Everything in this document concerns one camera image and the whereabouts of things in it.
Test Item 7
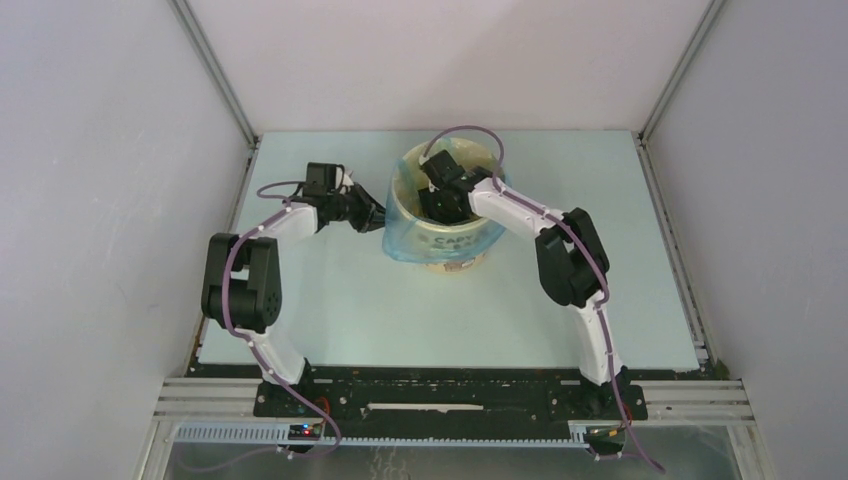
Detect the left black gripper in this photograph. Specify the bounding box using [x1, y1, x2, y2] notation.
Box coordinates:
[327, 183, 400, 234]

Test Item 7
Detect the blue plastic trash bag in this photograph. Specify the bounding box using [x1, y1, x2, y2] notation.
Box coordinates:
[381, 135, 515, 265]

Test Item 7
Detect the yellow capybara trash bin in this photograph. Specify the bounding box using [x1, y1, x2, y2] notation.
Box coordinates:
[390, 137, 508, 276]

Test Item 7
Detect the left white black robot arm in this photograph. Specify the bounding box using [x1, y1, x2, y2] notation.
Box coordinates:
[200, 162, 386, 417]

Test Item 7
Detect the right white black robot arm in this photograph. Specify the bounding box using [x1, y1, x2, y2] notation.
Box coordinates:
[419, 150, 622, 418]

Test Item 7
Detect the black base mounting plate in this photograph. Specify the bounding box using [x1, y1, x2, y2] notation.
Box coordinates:
[253, 366, 647, 440]

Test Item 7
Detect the left small circuit board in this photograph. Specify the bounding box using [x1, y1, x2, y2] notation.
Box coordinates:
[287, 425, 322, 441]

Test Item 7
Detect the small circuit board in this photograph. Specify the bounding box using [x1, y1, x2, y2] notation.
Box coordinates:
[584, 427, 626, 444]
[287, 425, 322, 441]

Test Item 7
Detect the right small circuit board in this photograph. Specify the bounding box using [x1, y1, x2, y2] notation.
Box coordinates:
[584, 427, 626, 444]

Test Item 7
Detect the white toothed cable duct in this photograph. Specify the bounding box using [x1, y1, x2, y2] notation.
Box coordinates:
[173, 422, 588, 448]

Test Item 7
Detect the aluminium frame rail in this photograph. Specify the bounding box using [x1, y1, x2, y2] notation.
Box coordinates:
[153, 378, 755, 426]

